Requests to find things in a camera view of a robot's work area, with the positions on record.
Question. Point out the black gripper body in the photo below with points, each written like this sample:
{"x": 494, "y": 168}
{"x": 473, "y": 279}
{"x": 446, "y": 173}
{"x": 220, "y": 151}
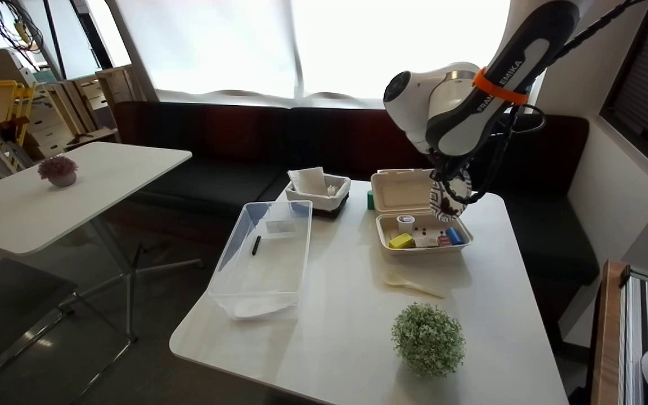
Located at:
{"x": 462, "y": 169}

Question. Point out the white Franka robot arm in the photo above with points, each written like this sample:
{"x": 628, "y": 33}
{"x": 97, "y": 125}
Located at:
{"x": 451, "y": 98}

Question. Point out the beige clamshell take-away container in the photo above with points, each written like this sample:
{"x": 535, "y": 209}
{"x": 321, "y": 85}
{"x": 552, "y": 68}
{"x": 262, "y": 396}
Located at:
{"x": 399, "y": 191}

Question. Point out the blue cylinder block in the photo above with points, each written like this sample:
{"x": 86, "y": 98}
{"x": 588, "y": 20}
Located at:
{"x": 456, "y": 238}

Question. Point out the coffee pod cup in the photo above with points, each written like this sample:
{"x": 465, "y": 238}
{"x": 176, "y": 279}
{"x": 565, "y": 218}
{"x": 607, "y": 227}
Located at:
{"x": 407, "y": 223}

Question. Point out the yellow rectangular block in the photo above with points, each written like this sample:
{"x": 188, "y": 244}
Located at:
{"x": 401, "y": 241}

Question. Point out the pale rectangular tray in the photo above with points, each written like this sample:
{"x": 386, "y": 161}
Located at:
{"x": 336, "y": 194}

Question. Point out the white folded paper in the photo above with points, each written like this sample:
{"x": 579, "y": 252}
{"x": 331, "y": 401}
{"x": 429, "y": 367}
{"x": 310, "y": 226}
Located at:
{"x": 308, "y": 180}

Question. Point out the round green artificial plant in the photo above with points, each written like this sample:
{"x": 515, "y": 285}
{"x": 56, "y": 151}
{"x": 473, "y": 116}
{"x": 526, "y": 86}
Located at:
{"x": 429, "y": 339}

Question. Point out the black marker pen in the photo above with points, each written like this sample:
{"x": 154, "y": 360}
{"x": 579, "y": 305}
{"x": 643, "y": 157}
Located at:
{"x": 255, "y": 247}

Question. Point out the clear plastic bin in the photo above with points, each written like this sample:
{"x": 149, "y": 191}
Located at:
{"x": 264, "y": 271}

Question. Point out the wooden board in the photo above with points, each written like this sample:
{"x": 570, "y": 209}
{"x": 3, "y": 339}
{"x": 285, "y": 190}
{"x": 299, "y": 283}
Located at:
{"x": 610, "y": 339}

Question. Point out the dark bench seat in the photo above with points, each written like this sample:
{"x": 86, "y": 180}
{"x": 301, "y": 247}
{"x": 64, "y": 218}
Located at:
{"x": 220, "y": 143}

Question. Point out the large bright window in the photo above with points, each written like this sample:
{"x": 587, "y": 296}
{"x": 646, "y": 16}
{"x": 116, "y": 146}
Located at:
{"x": 213, "y": 46}

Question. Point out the white side table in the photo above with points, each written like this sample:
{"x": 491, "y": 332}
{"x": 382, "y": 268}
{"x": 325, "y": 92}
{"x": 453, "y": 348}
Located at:
{"x": 101, "y": 188}

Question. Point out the wooden crate shelf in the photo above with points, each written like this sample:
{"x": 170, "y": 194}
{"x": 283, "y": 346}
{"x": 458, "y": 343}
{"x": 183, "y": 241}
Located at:
{"x": 91, "y": 98}

